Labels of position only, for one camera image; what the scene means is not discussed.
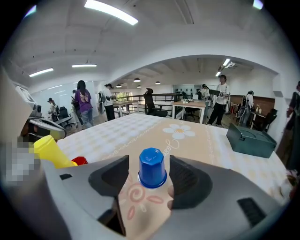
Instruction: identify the checked flower tablecloth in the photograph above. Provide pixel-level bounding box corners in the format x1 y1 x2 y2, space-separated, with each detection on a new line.
56 112 290 237

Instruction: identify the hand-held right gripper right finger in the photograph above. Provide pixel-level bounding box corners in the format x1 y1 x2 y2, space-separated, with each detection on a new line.
150 155 290 240

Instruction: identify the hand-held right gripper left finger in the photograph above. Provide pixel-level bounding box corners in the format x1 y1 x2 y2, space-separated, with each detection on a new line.
42 155 129 240

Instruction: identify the person's right hand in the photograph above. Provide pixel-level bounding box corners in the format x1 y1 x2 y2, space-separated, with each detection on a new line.
166 184 175 210

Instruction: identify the black metal railing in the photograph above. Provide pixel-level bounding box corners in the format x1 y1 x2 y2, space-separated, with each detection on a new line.
113 93 183 113

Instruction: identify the dark green box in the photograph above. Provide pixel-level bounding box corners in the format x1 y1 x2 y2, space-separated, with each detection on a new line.
226 123 278 159

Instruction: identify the yellow paper cup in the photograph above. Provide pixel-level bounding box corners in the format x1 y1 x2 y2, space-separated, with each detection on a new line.
33 135 78 169

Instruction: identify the blue paper cup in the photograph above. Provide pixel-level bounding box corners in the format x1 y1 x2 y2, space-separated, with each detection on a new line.
137 147 168 189

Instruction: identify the black office chair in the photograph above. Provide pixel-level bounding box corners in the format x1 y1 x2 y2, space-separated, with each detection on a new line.
142 88 168 118
184 107 196 120
56 106 75 129

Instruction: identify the wooden desk with white legs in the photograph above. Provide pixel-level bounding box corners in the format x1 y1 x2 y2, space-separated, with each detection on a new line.
172 100 207 125
112 100 139 118

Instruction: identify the person's white shirt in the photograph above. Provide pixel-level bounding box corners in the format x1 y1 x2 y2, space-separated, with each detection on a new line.
0 65 32 141

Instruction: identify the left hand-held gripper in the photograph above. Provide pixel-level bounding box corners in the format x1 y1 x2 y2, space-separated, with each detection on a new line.
15 85 68 142

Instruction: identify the red paper cup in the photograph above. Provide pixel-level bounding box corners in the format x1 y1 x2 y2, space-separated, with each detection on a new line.
71 156 89 166

